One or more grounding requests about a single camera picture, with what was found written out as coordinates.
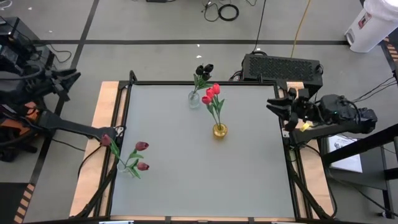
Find black metal stand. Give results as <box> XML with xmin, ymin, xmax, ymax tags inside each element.
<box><xmin>322</xmin><ymin>124</ymin><xmax>398</xmax><ymax>218</ymax></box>

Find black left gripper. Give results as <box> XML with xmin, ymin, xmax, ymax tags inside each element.
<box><xmin>29</xmin><ymin>68</ymin><xmax>81</xmax><ymax>102</ymax></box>

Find wooden table side board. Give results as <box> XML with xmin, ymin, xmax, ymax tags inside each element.
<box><xmin>278</xmin><ymin>81</ymin><xmax>335</xmax><ymax>218</ymax></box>
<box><xmin>68</xmin><ymin>81</ymin><xmax>125</xmax><ymax>218</ymax></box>

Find white printed booklet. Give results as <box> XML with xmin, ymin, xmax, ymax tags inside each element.
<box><xmin>326</xmin><ymin>135</ymin><xmax>364</xmax><ymax>174</ymax></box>

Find black vented computer case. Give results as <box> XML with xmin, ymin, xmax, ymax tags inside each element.
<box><xmin>241</xmin><ymin>53</ymin><xmax>324</xmax><ymax>100</ymax></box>

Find yellow power cable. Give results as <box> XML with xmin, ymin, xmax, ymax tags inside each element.
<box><xmin>290</xmin><ymin>0</ymin><xmax>312</xmax><ymax>59</ymax></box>

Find small clear glass vase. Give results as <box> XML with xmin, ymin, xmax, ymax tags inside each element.
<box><xmin>117</xmin><ymin>161</ymin><xmax>139</xmax><ymax>179</ymax></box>

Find black hanging cable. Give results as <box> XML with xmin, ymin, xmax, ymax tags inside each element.
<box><xmin>251</xmin><ymin>0</ymin><xmax>267</xmax><ymax>53</ymax></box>

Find black cable bundle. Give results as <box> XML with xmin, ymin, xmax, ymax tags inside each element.
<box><xmin>351</xmin><ymin>76</ymin><xmax>398</xmax><ymax>105</ymax></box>

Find coiled black floor cable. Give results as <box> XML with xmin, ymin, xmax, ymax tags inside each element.
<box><xmin>201</xmin><ymin>0</ymin><xmax>240</xmax><ymax>22</ymax></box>

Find bright red artificial tulip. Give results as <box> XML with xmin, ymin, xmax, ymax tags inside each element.
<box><xmin>205</xmin><ymin>88</ymin><xmax>222</xmax><ymax>127</ymax></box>
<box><xmin>211</xmin><ymin>83</ymin><xmax>225</xmax><ymax>127</ymax></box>
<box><xmin>201</xmin><ymin>95</ymin><xmax>220</xmax><ymax>127</ymax></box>

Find orange shop vacuum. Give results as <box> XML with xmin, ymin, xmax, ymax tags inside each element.
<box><xmin>0</xmin><ymin>101</ymin><xmax>41</xmax><ymax>138</ymax></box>

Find white trash bin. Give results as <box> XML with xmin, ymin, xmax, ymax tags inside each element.
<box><xmin>344</xmin><ymin>0</ymin><xmax>398</xmax><ymax>54</ymax></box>

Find yellow glass vase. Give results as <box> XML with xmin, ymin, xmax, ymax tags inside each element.
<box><xmin>212</xmin><ymin>123</ymin><xmax>228</xmax><ymax>140</ymax></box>

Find clear ribbed glass vase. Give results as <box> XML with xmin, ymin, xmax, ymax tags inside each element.
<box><xmin>188</xmin><ymin>90</ymin><xmax>201</xmax><ymax>110</ymax></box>

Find black equipment boxes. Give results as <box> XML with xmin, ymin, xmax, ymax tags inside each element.
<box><xmin>0</xmin><ymin>17</ymin><xmax>55</xmax><ymax>72</ymax></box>

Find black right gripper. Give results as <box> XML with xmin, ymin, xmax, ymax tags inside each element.
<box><xmin>266</xmin><ymin>88</ymin><xmax>323</xmax><ymax>132</ymax></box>

